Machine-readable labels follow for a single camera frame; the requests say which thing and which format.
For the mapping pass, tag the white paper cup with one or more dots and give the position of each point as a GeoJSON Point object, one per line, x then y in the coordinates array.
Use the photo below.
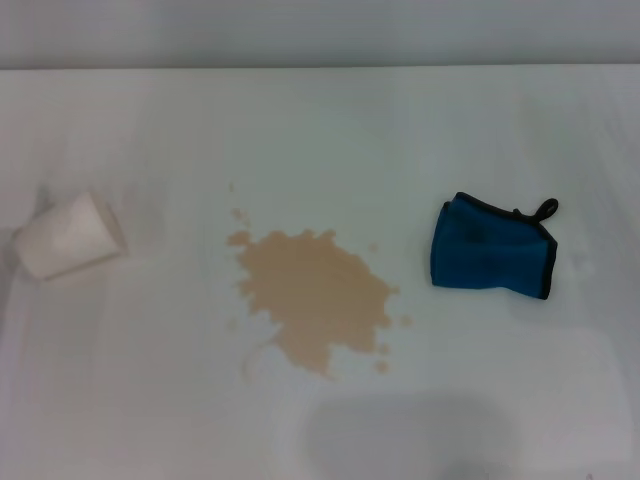
{"type": "Point", "coordinates": [65, 235]}

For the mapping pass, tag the brown water stain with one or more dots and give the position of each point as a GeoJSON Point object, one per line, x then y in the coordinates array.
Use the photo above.
{"type": "Point", "coordinates": [310, 290]}

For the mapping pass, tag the blue rag with black trim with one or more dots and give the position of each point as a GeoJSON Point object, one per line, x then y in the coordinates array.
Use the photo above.
{"type": "Point", "coordinates": [480, 255]}

